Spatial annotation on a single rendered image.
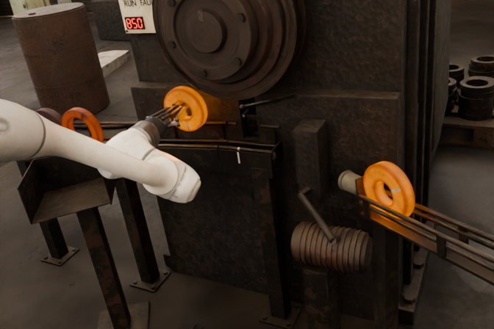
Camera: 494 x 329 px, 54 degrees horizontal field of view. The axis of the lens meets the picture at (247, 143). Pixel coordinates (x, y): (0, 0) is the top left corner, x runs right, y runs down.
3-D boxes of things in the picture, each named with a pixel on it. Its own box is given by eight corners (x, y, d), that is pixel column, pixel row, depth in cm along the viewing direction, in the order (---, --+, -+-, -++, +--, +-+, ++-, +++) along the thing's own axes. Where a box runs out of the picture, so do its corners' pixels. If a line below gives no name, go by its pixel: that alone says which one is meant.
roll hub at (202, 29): (181, 73, 149) (162, -21, 137) (264, 76, 137) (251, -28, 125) (170, 79, 145) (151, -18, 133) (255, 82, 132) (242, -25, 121)
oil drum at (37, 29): (76, 95, 473) (49, 2, 435) (124, 98, 447) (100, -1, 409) (28, 120, 427) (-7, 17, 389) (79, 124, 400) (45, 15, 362)
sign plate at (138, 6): (129, 31, 175) (117, -21, 168) (190, 31, 164) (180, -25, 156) (125, 33, 174) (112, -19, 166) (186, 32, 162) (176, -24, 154)
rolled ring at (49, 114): (54, 109, 192) (59, 106, 195) (24, 111, 201) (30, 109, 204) (70, 150, 199) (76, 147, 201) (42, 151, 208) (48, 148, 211)
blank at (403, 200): (387, 220, 132) (378, 225, 131) (364, 167, 134) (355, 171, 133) (425, 214, 118) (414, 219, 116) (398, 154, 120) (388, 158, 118)
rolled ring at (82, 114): (54, 112, 192) (60, 109, 195) (73, 154, 199) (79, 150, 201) (86, 108, 183) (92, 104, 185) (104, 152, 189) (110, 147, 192)
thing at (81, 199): (87, 314, 199) (32, 158, 168) (151, 301, 201) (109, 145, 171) (79, 354, 181) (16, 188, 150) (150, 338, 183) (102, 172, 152)
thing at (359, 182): (378, 205, 137) (376, 170, 133) (380, 205, 136) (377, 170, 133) (358, 214, 134) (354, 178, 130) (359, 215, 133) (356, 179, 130)
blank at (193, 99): (163, 87, 166) (157, 90, 164) (200, 84, 158) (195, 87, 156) (176, 128, 172) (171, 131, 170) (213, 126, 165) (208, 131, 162)
